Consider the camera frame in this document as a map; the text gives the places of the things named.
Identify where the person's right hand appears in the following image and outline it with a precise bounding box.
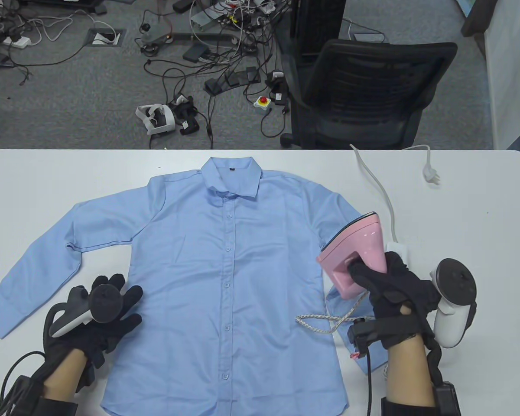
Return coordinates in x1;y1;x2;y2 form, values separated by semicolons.
348;251;442;351

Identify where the person's left hand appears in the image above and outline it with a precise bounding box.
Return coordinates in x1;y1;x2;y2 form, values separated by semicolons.
43;273;143;393

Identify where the black and white controller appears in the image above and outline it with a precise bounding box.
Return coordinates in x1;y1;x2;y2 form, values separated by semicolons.
429;258;478;348
43;284;123;348

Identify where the pink electric iron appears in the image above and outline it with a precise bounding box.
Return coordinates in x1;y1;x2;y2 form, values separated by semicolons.
315;211;389;299

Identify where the white braided iron cord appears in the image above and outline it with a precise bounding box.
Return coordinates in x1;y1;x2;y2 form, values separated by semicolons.
295;292;390;378

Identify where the light blue long-sleeve shirt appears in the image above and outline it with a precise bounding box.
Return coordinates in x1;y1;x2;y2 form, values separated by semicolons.
0;157;390;416

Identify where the person's left forearm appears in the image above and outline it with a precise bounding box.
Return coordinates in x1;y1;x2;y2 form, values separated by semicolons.
41;347;88;397

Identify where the white table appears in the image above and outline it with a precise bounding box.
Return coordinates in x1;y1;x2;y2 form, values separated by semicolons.
0;149;520;416

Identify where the black mesh office chair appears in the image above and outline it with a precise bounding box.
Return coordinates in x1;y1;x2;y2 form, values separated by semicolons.
280;39;458;150

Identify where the white VR headset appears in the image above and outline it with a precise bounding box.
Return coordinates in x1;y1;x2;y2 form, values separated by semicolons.
135;104;176;136

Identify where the white black handheld scanner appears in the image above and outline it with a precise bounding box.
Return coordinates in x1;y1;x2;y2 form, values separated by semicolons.
266;70;289;106

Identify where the white partition panel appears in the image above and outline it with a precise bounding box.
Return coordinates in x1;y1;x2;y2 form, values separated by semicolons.
485;0;520;150

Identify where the black computer tower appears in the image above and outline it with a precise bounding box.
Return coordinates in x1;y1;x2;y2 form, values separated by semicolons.
289;0;346;59

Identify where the dark grey panel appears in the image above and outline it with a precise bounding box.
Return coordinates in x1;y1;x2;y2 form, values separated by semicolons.
461;0;499;37

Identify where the grey floor socket box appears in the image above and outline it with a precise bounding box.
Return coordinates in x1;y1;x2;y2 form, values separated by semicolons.
85;29;126;47

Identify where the grey desk leg base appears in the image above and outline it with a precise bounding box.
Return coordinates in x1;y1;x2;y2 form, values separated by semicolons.
140;21;240;47

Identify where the silver aluminium profile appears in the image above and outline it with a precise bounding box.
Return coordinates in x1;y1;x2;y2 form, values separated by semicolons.
190;9;232;32

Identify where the black desk foot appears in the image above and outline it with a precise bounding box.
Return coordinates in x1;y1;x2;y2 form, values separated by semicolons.
17;0;109;16

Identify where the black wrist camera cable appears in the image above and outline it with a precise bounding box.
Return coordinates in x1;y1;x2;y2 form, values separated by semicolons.
363;354;374;416
0;351;46;408

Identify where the grey power strip cable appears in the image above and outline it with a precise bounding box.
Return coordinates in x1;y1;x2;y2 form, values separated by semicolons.
350;144;441;244

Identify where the tangle of floor cables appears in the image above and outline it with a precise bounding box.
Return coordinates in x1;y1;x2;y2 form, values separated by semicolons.
0;0;293;150

